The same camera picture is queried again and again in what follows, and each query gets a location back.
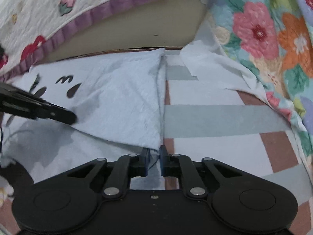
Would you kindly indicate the floral patterned quilt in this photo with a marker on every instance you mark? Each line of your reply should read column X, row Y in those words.
column 256, row 29

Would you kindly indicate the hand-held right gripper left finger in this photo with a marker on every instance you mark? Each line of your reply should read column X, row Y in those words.
column 146, row 164

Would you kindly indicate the checked dog print rug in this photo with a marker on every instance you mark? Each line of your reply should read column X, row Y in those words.
column 220, row 120

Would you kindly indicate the beige bed base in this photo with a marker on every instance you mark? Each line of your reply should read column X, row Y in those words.
column 146, row 24

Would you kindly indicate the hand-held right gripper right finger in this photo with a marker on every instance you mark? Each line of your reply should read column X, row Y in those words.
column 161, row 161

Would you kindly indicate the bear printed white quilt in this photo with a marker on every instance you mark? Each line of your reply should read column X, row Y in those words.
column 31, row 12

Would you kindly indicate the light grey sweatshirt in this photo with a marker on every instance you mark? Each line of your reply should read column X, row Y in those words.
column 117, row 98

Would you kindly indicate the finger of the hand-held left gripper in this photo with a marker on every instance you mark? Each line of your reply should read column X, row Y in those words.
column 49, row 111

